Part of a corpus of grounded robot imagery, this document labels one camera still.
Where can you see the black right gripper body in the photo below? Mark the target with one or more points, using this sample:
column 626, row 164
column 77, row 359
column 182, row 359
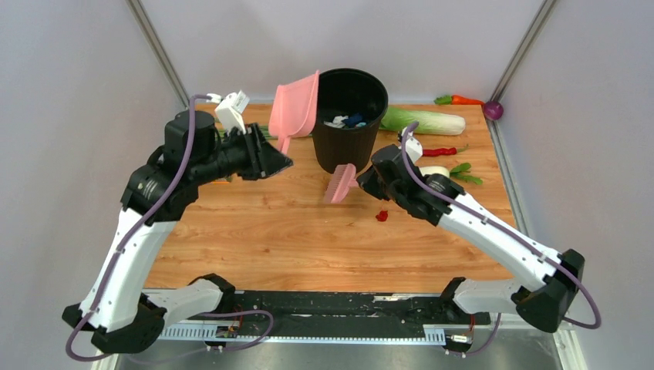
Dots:
column 373, row 183

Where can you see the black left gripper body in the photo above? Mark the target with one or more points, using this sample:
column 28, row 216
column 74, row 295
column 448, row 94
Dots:
column 237, row 152

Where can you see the pink hand brush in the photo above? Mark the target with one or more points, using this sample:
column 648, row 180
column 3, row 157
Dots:
column 342, row 180

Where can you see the pink plastic dustpan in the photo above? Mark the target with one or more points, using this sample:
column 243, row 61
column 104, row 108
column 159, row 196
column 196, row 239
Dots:
column 294, row 109

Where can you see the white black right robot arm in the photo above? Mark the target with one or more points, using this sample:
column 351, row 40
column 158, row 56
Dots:
column 545, row 281

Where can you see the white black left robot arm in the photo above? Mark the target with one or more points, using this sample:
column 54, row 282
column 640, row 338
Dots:
column 121, row 318

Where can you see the crumpled scraps inside bin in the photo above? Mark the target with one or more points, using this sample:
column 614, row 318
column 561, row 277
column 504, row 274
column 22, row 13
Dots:
column 346, row 122

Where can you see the green toy scallions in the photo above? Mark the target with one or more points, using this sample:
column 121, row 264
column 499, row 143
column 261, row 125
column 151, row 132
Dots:
column 266, row 133

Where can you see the red paper scrap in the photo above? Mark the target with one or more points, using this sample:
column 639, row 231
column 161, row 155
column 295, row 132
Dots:
column 382, row 216

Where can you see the red toy chili pepper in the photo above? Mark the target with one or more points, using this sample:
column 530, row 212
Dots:
column 444, row 151

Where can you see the white toy radish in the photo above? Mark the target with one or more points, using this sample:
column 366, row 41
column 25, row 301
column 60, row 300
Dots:
column 459, row 172

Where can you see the toy napa cabbage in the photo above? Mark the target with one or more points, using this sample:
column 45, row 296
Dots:
column 433, row 123

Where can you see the black trash bin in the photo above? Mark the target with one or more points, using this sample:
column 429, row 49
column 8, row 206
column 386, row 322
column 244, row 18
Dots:
column 351, row 104

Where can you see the toy carrot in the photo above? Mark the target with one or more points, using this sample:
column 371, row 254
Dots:
column 457, row 100

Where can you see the purple toy onion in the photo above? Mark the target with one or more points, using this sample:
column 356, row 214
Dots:
column 493, row 110

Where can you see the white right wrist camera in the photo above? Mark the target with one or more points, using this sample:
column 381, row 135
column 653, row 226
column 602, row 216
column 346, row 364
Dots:
column 414, row 148

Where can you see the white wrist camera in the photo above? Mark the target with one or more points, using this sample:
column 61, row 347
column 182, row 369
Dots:
column 414, row 148
column 229, row 110

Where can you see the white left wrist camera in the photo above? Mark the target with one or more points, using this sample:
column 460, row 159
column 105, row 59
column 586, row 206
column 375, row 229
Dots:
column 229, row 110

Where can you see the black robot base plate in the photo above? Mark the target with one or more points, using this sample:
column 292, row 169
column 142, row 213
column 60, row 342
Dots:
column 341, row 316

